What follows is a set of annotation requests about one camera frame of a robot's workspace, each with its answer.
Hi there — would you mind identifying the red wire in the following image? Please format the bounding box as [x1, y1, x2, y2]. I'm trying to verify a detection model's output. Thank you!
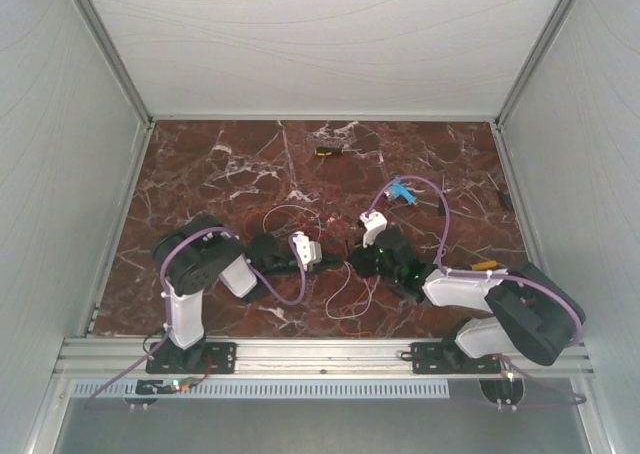
[309, 213, 351, 255]

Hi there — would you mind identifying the orange wire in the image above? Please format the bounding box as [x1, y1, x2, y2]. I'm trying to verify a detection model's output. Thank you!
[242, 212, 376, 338]

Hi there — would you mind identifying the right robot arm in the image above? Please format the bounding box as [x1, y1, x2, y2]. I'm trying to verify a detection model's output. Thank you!
[348, 227, 586, 366]

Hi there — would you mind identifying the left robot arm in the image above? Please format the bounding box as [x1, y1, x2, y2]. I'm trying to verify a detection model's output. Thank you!
[145, 215, 325, 374]

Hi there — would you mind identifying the yellow black screwdriver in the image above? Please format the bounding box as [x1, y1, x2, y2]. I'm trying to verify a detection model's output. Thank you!
[314, 146, 358, 157]

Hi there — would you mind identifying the blue plastic tool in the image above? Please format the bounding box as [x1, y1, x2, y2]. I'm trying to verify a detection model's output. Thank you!
[384, 178, 417, 206]

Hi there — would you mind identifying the black screwdriver far right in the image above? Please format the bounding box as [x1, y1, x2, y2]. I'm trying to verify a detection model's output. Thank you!
[488, 174, 515, 213]

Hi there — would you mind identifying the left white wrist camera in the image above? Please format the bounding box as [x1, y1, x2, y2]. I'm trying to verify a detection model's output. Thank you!
[290, 231, 323, 272]

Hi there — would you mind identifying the black handle screwdriver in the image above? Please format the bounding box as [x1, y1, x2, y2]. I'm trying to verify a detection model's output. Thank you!
[438, 174, 448, 217]

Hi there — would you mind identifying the orange handle tool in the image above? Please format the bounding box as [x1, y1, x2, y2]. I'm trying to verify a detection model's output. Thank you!
[471, 260, 499, 271]

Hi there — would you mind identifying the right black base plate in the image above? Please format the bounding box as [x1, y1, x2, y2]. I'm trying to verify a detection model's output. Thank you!
[399, 341, 501, 375]

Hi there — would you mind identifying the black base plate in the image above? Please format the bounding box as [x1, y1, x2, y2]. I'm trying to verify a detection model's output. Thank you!
[145, 341, 237, 375]
[399, 341, 501, 375]

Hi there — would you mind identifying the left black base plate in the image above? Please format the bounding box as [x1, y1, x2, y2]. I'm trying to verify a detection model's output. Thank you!
[145, 341, 237, 375]

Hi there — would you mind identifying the slotted grey cable duct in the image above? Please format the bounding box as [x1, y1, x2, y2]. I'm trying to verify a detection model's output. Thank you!
[98, 378, 450, 399]

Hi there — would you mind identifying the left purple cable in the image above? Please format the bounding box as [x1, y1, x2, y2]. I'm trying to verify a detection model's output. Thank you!
[84, 226, 309, 411]

